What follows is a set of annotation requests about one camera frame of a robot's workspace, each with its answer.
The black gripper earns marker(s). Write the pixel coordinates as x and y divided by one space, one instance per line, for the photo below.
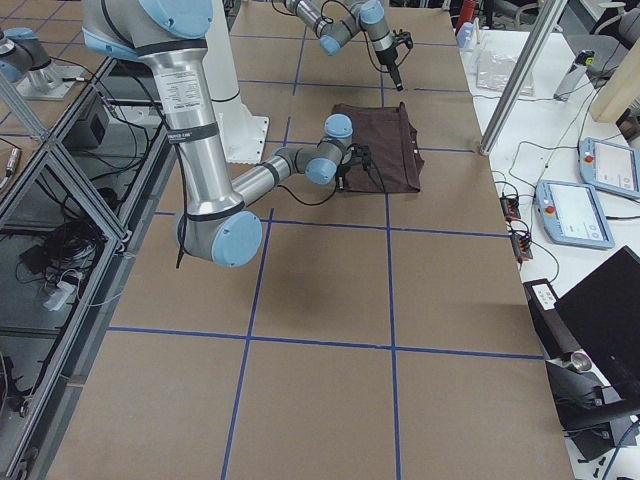
343 172
385 58

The brown t-shirt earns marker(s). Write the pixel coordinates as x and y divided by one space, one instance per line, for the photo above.
392 140

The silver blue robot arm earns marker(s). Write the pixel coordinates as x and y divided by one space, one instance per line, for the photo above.
169 38
362 17

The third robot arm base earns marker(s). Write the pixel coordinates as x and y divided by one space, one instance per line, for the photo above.
25 61

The red cylinder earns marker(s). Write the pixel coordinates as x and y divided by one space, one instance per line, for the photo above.
466 12

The clear plastic bag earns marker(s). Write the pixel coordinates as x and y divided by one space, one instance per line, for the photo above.
493 70

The orange black connector box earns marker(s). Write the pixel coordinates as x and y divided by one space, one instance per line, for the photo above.
510 207

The near teach pendant tablet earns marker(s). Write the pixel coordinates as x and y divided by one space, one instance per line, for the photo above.
572 215

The teach pendant tablet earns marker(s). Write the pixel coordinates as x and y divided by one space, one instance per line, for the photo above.
610 167
572 215

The far teach pendant tablet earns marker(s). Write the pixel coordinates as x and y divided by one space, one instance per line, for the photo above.
610 167

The black monitor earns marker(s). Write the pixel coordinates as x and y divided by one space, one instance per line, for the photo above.
602 314

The white power strip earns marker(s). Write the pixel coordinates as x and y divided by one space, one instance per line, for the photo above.
61 294

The black stand with metal cup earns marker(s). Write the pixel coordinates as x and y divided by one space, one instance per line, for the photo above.
590 412

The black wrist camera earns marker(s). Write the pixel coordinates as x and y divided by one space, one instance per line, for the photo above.
402 37
360 155

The aluminium frame post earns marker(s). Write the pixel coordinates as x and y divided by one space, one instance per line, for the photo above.
549 14

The aluminium side frame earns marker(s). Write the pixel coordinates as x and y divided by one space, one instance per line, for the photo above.
77 209

